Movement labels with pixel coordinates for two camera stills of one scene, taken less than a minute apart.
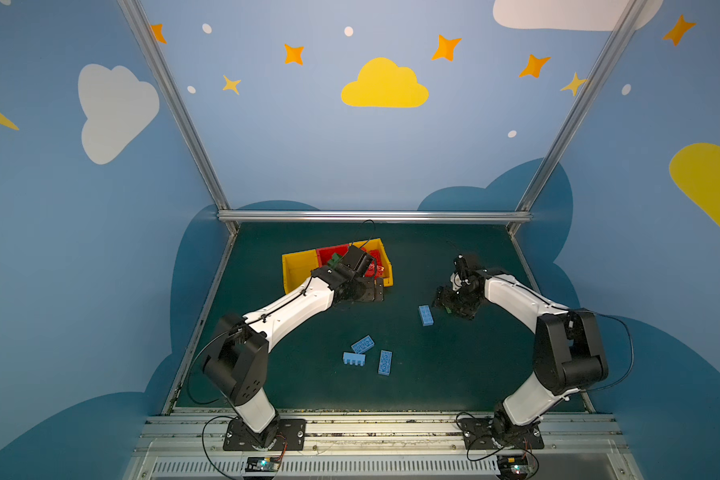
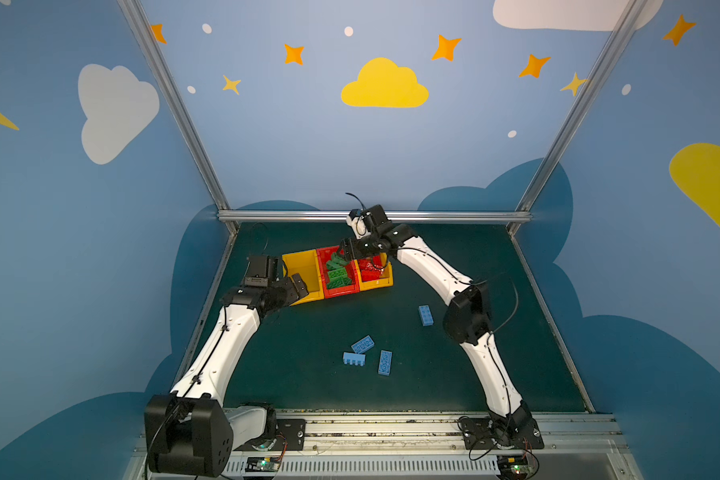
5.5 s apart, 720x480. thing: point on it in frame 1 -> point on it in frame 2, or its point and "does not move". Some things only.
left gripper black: [369, 287] -> [297, 287]
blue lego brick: [385, 362] does not move
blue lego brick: [426, 315] does not move
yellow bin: [297, 268] does not move
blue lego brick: [363, 344] does not move
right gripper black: [456, 300] -> [350, 248]
